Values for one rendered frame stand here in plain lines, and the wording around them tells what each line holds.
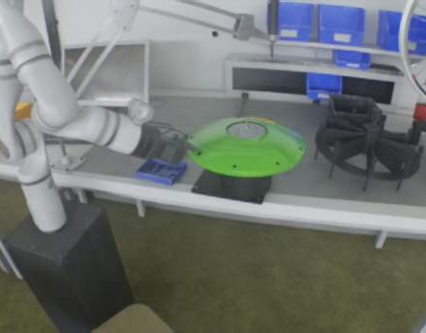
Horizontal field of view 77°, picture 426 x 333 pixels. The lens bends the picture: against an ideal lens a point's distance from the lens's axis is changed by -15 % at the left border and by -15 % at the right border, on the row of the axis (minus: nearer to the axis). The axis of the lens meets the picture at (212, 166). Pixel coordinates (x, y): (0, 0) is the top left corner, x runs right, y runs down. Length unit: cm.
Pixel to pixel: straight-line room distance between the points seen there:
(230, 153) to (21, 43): 49
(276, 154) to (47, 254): 65
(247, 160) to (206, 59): 109
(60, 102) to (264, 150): 45
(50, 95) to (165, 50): 130
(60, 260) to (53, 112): 45
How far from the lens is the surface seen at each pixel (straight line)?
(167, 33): 177
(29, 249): 94
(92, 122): 58
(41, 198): 89
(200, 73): 175
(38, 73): 56
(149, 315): 97
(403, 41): 110
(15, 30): 59
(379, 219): 89
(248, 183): 81
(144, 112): 59
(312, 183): 94
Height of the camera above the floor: 143
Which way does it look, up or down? 31 degrees down
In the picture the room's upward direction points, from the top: 2 degrees counter-clockwise
